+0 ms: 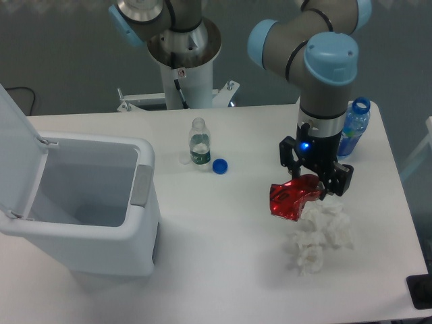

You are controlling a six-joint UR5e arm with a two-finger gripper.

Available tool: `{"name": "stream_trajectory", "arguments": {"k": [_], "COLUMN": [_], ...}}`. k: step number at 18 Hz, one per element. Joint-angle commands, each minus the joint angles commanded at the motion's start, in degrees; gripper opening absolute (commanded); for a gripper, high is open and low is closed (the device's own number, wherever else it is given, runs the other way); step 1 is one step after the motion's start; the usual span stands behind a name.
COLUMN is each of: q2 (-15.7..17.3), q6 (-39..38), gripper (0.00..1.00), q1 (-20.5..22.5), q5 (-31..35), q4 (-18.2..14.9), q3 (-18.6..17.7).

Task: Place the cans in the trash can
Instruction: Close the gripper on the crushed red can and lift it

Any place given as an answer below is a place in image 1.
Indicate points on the white trash can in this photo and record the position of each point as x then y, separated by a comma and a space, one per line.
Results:
94, 207

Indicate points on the crushed red can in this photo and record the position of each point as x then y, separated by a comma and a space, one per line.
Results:
289, 199

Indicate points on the white frame at right edge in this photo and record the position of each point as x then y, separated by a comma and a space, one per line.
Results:
418, 155

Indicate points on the crumpled white tissue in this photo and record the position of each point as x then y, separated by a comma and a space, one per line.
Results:
324, 228

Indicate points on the white trash can lid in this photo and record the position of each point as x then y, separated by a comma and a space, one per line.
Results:
23, 158

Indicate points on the blue plastic bottle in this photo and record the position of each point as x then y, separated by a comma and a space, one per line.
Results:
356, 122

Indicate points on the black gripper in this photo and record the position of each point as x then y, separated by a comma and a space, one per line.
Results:
318, 155

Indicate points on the clear plastic bottle green label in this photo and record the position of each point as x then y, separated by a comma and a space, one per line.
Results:
200, 144

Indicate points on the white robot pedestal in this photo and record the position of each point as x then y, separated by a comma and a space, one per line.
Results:
185, 61

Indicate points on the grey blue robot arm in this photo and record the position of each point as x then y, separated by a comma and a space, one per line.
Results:
315, 52

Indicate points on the blue bottle cap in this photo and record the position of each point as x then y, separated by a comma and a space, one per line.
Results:
220, 166

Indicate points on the black device at table edge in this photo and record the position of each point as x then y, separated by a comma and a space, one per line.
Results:
419, 287

